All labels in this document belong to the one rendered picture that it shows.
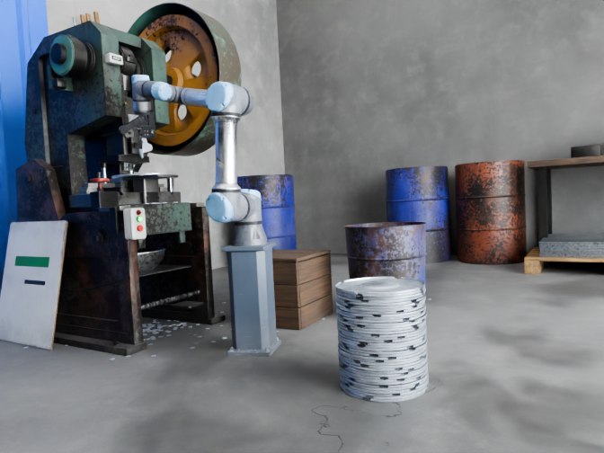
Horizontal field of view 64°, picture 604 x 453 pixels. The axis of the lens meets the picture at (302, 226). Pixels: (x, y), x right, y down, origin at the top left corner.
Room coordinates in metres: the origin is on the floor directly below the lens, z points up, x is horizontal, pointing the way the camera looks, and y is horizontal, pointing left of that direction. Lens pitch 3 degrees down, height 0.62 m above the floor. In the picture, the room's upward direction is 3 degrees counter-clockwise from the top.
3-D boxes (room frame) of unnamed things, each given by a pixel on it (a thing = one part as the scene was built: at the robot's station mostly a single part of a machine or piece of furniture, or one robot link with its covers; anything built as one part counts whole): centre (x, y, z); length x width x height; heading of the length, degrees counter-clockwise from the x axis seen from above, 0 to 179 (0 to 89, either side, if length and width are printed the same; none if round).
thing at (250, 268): (2.04, 0.23, 0.23); 0.19 x 0.19 x 0.45; 78
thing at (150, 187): (2.38, 0.73, 0.72); 0.25 x 0.14 x 0.14; 59
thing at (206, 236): (2.77, 0.86, 0.45); 0.92 x 0.12 x 0.90; 59
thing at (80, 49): (2.27, 1.02, 1.31); 0.22 x 0.12 x 0.22; 59
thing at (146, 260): (2.47, 0.88, 0.36); 0.34 x 0.34 x 0.10
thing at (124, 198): (2.47, 0.88, 0.68); 0.45 x 0.30 x 0.06; 149
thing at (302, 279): (2.56, 0.12, 0.18); 0.40 x 0.38 x 0.35; 61
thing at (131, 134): (2.45, 0.84, 1.04); 0.17 x 0.15 x 0.30; 59
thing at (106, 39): (2.54, 1.00, 0.83); 0.79 x 0.43 x 1.34; 59
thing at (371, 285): (1.58, -0.25, 0.33); 0.29 x 0.29 x 0.01
